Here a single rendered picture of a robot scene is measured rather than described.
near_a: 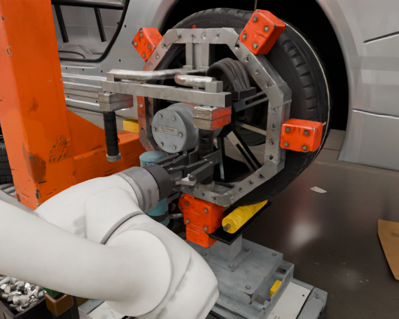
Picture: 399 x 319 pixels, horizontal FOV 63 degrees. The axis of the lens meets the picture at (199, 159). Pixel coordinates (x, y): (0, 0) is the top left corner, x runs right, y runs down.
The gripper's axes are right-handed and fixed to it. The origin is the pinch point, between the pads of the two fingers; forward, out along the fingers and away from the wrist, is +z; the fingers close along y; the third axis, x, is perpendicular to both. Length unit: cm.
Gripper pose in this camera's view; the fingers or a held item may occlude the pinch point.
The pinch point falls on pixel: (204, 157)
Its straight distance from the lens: 77.0
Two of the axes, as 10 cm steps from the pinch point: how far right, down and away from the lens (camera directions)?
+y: 8.1, 2.1, -5.5
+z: 5.8, -2.9, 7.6
